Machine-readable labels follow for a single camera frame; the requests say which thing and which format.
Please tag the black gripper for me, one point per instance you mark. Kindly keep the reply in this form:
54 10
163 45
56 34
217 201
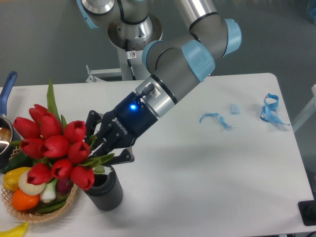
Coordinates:
119 128

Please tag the red tulip bouquet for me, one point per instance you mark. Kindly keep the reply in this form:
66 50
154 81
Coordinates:
59 147

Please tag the dark grey ribbed vase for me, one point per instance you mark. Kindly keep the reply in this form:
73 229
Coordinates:
106 192

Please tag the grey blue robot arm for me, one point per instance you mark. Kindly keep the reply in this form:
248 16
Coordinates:
168 70

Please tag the purple sweet potato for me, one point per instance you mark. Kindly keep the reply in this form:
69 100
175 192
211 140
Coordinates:
64 185

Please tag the green bok choy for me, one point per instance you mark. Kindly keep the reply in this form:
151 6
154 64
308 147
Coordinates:
49 193

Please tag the green cucumber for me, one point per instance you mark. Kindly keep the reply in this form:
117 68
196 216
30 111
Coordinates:
19 160

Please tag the white garlic bulb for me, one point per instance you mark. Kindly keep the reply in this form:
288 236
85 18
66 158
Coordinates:
28 188

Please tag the green bean pods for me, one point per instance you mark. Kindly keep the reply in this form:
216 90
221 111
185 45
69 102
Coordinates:
54 205

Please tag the yellow bell pepper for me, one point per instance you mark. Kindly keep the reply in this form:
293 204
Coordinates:
11 178

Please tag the orange fruit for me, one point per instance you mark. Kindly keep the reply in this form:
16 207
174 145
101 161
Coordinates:
22 201

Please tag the woven wicker basket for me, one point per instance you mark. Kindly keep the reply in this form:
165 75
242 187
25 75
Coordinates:
31 215

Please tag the small blue tape strip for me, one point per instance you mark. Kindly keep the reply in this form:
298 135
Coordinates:
220 119

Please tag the yellow banana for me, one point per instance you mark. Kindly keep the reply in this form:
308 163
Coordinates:
17 231

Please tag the blue ribbon strip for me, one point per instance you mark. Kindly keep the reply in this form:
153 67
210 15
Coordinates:
269 110

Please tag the black device at edge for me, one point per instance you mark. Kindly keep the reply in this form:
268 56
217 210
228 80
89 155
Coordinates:
308 212

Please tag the blue object top right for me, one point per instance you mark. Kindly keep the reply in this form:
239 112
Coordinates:
311 10

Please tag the white metal table frame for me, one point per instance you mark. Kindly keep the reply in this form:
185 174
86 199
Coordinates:
103 75

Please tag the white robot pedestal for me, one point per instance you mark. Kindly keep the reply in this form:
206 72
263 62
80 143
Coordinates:
130 41

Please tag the blue handled saucepan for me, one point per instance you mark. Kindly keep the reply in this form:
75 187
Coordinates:
7 132

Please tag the white frame right edge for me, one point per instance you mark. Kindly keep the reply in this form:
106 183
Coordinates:
306 112

